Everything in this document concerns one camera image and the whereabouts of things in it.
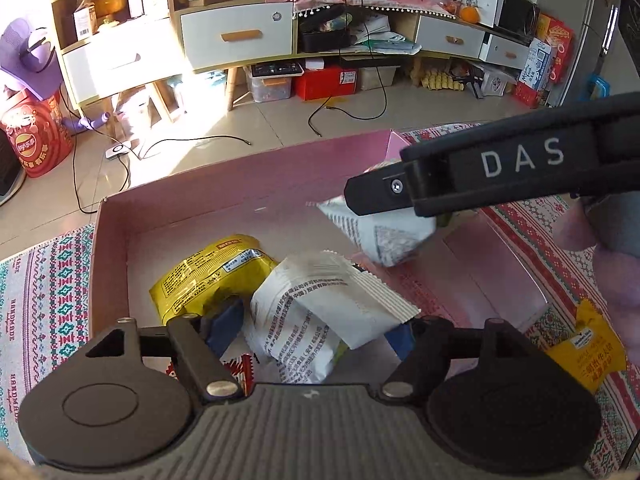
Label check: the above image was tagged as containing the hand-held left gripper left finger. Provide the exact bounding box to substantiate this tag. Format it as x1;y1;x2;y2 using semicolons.
75;296;247;404

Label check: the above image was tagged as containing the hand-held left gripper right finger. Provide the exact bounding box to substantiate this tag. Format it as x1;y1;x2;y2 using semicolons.
380;316;540;402

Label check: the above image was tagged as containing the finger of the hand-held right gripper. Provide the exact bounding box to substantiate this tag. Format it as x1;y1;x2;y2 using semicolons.
344;161;416;217

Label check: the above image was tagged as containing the white green snack packet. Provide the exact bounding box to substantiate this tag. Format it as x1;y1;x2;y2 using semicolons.
316;160;481;267
244;250;422;386

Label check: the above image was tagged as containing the red snack packet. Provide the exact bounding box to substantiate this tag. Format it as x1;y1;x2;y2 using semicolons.
220;354;257;392

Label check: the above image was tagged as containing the yellow snack packet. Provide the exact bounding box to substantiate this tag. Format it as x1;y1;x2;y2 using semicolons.
545;299;628;394
149;233;279;328

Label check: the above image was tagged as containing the pink cardboard box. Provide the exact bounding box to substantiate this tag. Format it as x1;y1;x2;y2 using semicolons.
90;129;551;361

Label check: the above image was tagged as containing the person's right hand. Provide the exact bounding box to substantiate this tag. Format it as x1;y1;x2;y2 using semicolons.
552;199;640;356

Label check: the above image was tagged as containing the small red box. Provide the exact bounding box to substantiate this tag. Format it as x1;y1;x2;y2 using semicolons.
515;81;546;108

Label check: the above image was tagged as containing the white printed carton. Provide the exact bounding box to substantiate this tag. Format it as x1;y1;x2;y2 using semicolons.
481;71;517;97

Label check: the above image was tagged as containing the blue white carton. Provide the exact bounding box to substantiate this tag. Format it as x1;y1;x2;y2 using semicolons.
520;37;553;96

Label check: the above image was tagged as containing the blue plastic basket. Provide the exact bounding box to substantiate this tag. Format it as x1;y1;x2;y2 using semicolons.
585;74;613;104

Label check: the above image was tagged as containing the yellow carton row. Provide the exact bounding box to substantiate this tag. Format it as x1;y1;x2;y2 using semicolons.
410;70;466;92

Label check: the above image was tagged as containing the red gift box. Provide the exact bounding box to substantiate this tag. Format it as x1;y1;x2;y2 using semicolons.
535;12;576;86

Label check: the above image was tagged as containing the clear storage bin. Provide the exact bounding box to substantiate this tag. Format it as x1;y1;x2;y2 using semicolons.
248;61;306;104

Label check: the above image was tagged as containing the paper stack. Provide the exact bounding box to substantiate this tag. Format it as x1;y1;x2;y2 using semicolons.
350;14;423;56

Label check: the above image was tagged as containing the white black microwave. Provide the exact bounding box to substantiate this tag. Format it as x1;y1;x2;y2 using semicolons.
462;0;542;31

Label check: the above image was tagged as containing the black case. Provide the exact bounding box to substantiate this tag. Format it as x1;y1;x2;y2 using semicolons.
298;15;353;54

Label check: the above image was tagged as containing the silver refrigerator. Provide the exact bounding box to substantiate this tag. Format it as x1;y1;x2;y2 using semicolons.
547;0;640;111

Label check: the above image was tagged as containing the patterned woven mat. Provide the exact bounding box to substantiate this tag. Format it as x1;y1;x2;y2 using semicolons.
0;122;640;480

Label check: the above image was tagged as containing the white drawer cabinet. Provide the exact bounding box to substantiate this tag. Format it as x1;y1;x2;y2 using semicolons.
170;0;298;111

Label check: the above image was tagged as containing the purple handheld tool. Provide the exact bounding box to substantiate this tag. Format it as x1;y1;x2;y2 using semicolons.
62;111;115;134

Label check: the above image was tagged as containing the red chips bag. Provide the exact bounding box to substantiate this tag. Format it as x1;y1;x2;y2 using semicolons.
0;89;76;179

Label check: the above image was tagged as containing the black fan heater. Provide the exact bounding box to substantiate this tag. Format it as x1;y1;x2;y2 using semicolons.
0;130;26;206

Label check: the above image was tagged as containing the wooden shelf unit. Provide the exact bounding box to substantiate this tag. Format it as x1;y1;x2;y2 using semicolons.
46;0;193;126

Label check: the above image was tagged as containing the white box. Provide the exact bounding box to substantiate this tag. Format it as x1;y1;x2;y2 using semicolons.
125;0;168;18

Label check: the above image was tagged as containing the purple hat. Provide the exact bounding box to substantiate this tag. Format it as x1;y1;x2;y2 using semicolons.
0;17;63;101

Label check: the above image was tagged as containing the white labelled carton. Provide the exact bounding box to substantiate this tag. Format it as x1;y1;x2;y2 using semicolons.
74;2;97;41

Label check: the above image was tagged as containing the black cable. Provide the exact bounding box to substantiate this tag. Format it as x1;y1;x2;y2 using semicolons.
135;136;253;161

